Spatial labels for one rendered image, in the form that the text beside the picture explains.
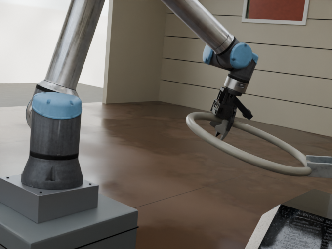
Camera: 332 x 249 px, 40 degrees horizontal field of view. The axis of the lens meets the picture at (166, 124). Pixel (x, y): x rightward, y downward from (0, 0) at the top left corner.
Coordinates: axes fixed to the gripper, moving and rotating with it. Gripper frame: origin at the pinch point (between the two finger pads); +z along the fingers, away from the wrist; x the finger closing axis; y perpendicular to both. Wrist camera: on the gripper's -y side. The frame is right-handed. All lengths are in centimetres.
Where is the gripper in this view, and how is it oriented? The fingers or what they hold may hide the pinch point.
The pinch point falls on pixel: (220, 136)
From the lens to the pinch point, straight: 190.8
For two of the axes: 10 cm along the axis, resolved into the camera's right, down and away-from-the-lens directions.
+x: 2.1, 3.2, -9.2
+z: -3.3, 9.1, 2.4
